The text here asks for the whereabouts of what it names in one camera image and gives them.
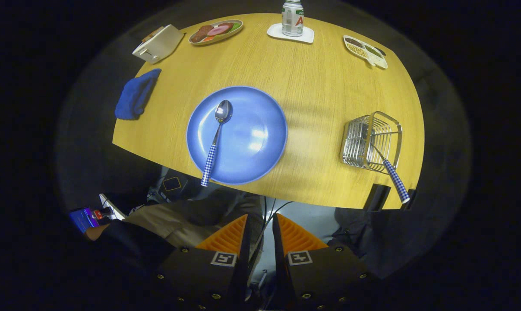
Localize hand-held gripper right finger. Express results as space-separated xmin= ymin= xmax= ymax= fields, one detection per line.
xmin=272 ymin=213 xmax=373 ymax=311

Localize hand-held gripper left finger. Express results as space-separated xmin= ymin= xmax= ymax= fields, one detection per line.
xmin=155 ymin=214 xmax=251 ymax=311

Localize fork with checked blue handle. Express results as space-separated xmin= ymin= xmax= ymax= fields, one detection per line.
xmin=364 ymin=136 xmax=411 ymax=204

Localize spoon with checked blue handle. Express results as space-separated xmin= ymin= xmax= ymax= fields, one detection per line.
xmin=200 ymin=100 xmax=233 ymax=187

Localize dark chair base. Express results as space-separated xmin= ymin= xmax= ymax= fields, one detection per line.
xmin=329 ymin=206 xmax=373 ymax=260

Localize person's khaki trousers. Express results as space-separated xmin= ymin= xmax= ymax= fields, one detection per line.
xmin=122 ymin=190 xmax=265 ymax=260

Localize black box with yellow outline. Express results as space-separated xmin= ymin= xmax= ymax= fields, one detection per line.
xmin=157 ymin=175 xmax=189 ymax=195

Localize person's dark sleeve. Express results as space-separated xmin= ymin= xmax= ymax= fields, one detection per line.
xmin=101 ymin=218 xmax=177 ymax=281

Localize blue round plate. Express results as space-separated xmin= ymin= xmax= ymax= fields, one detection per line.
xmin=186 ymin=86 xmax=288 ymax=185

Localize white shoe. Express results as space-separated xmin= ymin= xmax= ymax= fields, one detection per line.
xmin=98 ymin=193 xmax=128 ymax=221

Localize smartphone with lit screen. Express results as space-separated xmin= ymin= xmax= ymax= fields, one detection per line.
xmin=69 ymin=208 xmax=100 ymax=234

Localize blue folded cloth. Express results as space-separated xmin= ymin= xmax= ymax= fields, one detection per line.
xmin=114 ymin=68 xmax=162 ymax=121

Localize white square coaster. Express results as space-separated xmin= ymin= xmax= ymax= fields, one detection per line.
xmin=267 ymin=23 xmax=315 ymax=44

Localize white divided snack tray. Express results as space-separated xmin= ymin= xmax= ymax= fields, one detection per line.
xmin=343 ymin=35 xmax=389 ymax=70

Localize white toaster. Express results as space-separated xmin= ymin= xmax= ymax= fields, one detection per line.
xmin=132 ymin=24 xmax=186 ymax=64

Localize oval plate of food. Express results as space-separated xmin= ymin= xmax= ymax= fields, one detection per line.
xmin=188 ymin=19 xmax=244 ymax=46

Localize white bottle green cap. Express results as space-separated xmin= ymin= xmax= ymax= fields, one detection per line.
xmin=281 ymin=0 xmax=304 ymax=37

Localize brown toast slice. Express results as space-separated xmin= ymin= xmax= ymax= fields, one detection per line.
xmin=141 ymin=26 xmax=165 ymax=43

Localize black cable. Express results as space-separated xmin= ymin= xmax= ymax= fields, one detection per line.
xmin=260 ymin=197 xmax=295 ymax=242

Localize black table bracket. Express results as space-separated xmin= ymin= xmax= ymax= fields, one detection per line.
xmin=401 ymin=189 xmax=417 ymax=211
xmin=364 ymin=183 xmax=391 ymax=212

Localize metal wire basket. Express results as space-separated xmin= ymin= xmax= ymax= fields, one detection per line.
xmin=340 ymin=111 xmax=403 ymax=173

